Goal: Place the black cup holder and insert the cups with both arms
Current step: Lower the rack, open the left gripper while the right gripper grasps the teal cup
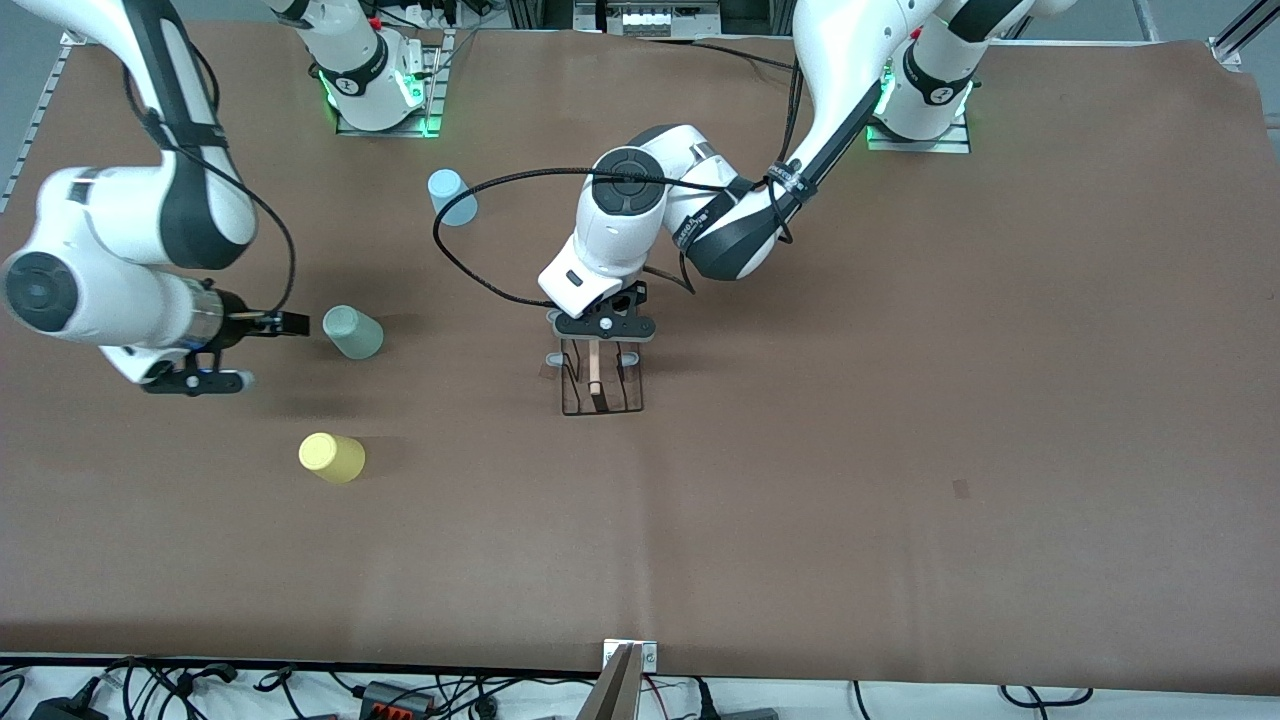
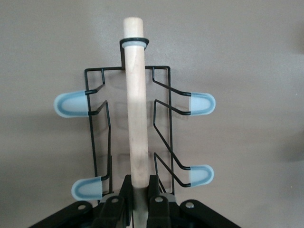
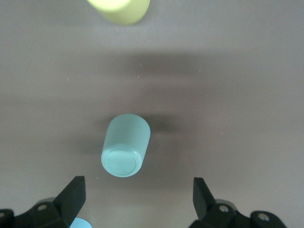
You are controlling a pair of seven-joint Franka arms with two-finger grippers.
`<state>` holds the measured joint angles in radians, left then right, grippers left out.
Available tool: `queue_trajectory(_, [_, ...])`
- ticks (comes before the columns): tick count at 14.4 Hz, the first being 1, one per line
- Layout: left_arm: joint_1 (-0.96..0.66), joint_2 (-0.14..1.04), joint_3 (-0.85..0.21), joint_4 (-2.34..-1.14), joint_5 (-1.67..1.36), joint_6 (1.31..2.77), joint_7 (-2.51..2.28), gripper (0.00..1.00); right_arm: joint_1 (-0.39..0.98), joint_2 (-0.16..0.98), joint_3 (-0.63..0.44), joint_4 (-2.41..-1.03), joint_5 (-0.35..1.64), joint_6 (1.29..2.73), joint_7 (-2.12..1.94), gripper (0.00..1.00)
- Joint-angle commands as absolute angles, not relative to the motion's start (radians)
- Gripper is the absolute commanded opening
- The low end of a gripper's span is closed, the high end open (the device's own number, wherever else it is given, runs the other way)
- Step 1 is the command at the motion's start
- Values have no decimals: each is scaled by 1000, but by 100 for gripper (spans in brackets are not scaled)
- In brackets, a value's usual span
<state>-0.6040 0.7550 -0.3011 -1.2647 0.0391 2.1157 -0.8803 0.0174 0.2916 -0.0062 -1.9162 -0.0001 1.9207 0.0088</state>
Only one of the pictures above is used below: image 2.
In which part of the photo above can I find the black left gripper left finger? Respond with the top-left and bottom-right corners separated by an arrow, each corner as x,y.
92,175 -> 133,228

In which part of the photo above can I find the black wire cup holder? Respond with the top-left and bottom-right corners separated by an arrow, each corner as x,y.
53,17 -> 216,228

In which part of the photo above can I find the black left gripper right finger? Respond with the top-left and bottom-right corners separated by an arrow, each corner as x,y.
147,175 -> 171,228

